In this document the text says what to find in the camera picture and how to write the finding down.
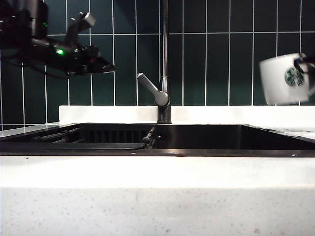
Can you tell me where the black kitchen sink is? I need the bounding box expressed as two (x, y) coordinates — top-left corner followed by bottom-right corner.
(0, 122), (315, 157)

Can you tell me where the black slotted sink caddy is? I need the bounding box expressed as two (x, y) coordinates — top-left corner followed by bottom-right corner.
(82, 129), (148, 144)

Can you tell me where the black roll-up sink rack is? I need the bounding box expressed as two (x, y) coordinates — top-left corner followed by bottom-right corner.
(31, 126), (156, 149)

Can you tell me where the dark metal faucet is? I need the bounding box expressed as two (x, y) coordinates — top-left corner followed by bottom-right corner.
(157, 0), (172, 124)

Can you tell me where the white Starbucks mug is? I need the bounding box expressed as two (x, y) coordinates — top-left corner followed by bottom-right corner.
(258, 53), (315, 106)

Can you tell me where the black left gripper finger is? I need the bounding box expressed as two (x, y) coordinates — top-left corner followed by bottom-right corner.
(97, 57), (116, 71)
(86, 69), (111, 75)

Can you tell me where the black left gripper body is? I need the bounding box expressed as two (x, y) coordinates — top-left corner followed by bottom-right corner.
(31, 36), (103, 76)

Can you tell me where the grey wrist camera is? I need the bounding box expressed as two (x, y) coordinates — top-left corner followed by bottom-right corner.
(80, 11), (97, 28)

